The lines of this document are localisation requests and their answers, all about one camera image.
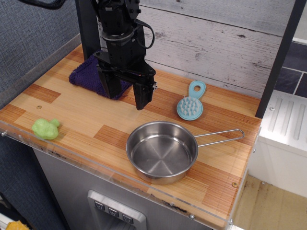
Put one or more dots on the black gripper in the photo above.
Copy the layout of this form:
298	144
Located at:
124	61

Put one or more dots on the light blue scalp brush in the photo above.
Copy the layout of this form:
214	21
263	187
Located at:
190	108

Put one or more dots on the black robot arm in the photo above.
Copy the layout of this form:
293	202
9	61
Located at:
117	14

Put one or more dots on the purple knitted cloth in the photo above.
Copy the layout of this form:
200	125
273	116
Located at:
86	76

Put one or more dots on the stainless steel pan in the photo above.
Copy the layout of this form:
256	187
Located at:
162	152

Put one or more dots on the green toy broccoli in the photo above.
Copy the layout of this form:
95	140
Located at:
46	129

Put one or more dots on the grey toy fridge cabinet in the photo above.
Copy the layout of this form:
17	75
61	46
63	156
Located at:
70	184

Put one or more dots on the dispenser panel with buttons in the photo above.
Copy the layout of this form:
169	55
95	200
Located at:
109	214

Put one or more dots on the clear acrylic edge guard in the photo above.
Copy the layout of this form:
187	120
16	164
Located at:
207	218

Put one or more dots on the white toy sink unit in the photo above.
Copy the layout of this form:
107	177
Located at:
280	152

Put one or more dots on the yellow spiky toy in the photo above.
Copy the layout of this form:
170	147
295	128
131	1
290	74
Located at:
16	225

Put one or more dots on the black left frame post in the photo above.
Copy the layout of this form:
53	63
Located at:
88	26

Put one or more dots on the black frame post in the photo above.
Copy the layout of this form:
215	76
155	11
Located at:
88	26
289	33

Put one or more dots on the black right frame post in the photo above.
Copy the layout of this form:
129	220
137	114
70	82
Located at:
289	33

